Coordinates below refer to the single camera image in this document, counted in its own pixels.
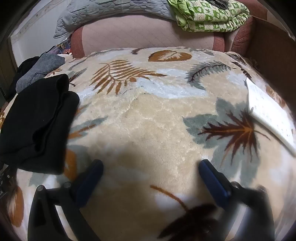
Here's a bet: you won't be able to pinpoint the green patterned blanket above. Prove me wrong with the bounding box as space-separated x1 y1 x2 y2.
168 0 251 32

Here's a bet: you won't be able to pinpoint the leaf print plush blanket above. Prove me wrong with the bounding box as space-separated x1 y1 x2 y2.
0 46 296 241

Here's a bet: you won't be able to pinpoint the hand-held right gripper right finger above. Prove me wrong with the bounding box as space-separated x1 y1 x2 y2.
198 159 276 241

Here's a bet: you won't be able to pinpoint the black pants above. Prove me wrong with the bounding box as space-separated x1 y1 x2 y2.
0 74 80 175

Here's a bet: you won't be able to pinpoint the colourful printed magazines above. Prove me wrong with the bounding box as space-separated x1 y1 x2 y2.
49 38 73 56

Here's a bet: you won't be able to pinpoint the white paper sheet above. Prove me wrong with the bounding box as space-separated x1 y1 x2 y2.
245 77 296 158

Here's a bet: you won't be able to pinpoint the dark cloth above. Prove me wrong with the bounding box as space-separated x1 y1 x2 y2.
207 0 234 10

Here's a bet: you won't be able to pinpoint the brown wooden panel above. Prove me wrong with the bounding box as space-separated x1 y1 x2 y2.
245 14 296 93

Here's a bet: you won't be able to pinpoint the black cloth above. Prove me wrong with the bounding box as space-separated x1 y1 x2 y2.
17 56 41 78

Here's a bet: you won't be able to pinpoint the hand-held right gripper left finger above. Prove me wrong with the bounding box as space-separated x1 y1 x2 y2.
27 159 104 241

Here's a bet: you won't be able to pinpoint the grey quilted blanket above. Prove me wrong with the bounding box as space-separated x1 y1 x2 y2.
54 0 176 39

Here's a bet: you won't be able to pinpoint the grey pants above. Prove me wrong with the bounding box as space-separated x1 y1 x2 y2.
16 53 66 93

